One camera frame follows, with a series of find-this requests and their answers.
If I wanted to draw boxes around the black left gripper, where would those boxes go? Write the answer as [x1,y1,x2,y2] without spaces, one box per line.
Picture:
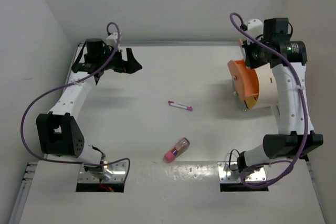
[98,45,141,74]

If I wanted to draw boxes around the orange drawer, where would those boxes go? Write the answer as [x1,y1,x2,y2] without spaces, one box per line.
[227,60,259,102]

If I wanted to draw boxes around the yellow drawer with gold knob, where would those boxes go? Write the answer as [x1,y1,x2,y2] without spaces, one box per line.
[244,97,257,110]

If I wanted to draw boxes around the white pen magenta cap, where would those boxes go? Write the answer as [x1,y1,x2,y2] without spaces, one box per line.
[168,101,193,111]

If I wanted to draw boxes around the pink capped clip tube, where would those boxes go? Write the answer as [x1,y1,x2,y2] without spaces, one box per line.
[163,137,190,163]

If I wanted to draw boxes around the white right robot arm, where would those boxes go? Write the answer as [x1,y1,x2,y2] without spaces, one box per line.
[237,18,323,172]

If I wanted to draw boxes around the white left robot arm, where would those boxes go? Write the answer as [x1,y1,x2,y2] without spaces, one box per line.
[36,33,142,179]

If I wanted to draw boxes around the white cylindrical drawer organizer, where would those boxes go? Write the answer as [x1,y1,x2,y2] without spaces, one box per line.
[253,64,278,109]

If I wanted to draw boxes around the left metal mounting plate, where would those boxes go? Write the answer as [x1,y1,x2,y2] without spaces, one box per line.
[78,162,128,184]

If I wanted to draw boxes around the metal mounting plate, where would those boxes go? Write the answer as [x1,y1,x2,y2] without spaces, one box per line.
[78,162,128,184]
[217,161,266,184]

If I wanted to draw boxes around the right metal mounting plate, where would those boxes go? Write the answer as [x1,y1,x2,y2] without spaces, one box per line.
[217,161,266,184]

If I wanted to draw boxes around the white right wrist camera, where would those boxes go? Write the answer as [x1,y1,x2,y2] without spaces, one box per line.
[245,19,264,38]

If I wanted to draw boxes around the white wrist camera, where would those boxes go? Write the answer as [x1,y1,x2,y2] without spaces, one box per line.
[106,32,118,48]
[245,19,264,38]

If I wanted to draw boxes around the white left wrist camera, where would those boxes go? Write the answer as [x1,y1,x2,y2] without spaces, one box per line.
[106,32,118,48]

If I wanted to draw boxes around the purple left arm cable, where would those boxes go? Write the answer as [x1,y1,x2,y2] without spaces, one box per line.
[20,22,131,183]

